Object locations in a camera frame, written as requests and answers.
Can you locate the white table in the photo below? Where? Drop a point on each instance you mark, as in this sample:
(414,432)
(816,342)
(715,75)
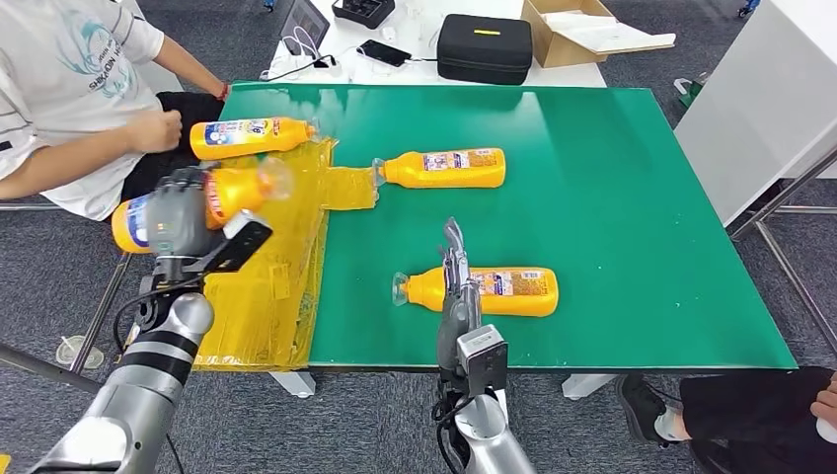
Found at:
(386,77)

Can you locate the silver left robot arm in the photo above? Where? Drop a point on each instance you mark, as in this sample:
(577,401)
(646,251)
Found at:
(131,399)

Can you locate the person's left forearm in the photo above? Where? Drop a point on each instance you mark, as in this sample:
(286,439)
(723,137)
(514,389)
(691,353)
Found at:
(193,65)

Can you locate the black compartment tray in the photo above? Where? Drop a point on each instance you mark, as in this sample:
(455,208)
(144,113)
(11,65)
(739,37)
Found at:
(363,12)

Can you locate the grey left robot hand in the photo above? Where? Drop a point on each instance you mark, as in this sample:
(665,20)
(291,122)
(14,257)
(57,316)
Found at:
(176,219)

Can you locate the black zip carrying case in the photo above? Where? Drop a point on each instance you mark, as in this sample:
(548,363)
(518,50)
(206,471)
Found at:
(484,55)

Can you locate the person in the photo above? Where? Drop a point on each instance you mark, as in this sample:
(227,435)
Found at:
(752,412)
(65,72)

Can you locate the dark tablet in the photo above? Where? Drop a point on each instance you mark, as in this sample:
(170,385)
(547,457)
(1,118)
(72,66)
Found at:
(307,23)

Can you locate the orange detergent bottle clear cap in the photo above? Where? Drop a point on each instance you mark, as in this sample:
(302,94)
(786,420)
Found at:
(516,294)
(238,190)
(288,137)
(405,170)

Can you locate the white table foot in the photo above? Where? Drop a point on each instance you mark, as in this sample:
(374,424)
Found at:
(588,387)
(294,386)

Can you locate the person's right hand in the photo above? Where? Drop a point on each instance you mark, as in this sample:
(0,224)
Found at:
(155,131)

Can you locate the black smartphone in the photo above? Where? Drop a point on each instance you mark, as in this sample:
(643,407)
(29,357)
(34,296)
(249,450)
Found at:
(384,54)

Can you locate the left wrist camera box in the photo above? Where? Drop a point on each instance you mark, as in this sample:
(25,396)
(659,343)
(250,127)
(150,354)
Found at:
(238,245)

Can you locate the green and white object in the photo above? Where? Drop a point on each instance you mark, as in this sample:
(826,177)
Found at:
(690,95)

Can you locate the clear plastic lid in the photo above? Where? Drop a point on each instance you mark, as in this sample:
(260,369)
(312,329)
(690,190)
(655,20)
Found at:
(75,356)

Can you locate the white power strip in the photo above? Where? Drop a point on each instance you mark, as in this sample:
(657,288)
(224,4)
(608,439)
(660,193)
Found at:
(294,67)

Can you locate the white cabinet panel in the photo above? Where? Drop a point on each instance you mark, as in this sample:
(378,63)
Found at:
(752,98)

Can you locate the white sheet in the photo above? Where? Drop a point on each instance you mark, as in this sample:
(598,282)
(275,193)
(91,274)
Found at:
(609,36)

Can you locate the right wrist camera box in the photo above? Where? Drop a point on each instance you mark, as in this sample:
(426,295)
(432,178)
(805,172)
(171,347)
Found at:
(484,363)

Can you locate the small yellow object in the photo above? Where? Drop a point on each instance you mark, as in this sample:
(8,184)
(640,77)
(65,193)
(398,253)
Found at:
(4,466)

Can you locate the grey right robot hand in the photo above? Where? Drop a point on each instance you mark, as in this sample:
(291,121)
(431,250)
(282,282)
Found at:
(461,314)

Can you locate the brown cardboard box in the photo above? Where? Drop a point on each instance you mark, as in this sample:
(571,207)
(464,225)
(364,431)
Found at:
(556,55)

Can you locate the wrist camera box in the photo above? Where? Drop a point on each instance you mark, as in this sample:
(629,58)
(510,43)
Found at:
(484,363)
(238,245)

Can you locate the grey metal tube frame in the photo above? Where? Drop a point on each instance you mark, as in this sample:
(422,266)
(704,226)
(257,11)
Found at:
(98,314)
(784,195)

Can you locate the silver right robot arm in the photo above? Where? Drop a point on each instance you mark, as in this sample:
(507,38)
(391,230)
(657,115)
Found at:
(487,438)

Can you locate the person's right forearm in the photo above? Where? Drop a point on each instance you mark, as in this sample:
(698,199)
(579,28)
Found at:
(65,163)

